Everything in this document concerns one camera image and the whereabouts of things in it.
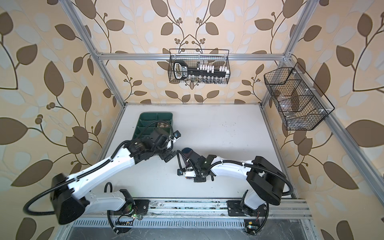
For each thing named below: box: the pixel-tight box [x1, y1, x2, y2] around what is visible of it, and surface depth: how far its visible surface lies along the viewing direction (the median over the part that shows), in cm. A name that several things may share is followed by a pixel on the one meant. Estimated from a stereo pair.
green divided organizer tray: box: [132, 112, 174, 140], surface depth 107 cm
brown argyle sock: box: [157, 122, 170, 128], surface depth 104 cm
